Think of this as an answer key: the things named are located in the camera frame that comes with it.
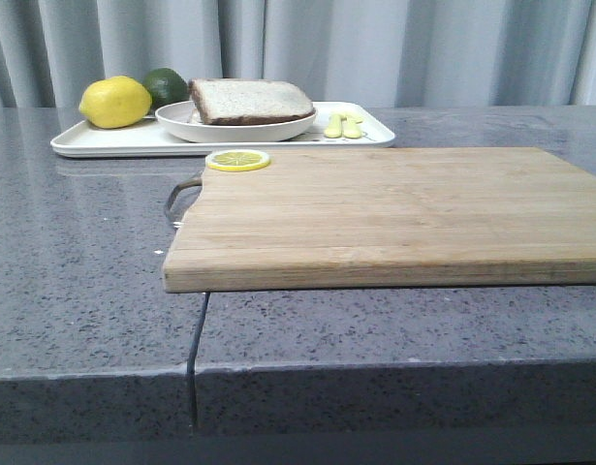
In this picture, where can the bread slice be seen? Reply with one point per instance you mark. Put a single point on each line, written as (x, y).
(195, 117)
(239, 102)

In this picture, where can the white round plate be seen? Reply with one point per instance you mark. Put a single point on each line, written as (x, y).
(175, 119)

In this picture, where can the white rectangular tray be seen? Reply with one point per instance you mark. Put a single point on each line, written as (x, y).
(148, 138)

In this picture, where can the wooden cutting board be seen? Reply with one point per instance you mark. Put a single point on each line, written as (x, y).
(389, 217)

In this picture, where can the yellow lemon slice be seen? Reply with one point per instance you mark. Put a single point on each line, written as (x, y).
(237, 160)

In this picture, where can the green lime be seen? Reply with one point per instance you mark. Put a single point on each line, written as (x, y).
(166, 87)

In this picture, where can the front yellow lemon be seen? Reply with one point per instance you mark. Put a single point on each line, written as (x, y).
(115, 102)

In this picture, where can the grey curtain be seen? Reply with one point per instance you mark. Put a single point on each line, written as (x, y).
(379, 54)

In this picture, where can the metal cutting board handle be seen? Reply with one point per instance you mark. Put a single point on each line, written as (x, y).
(174, 209)

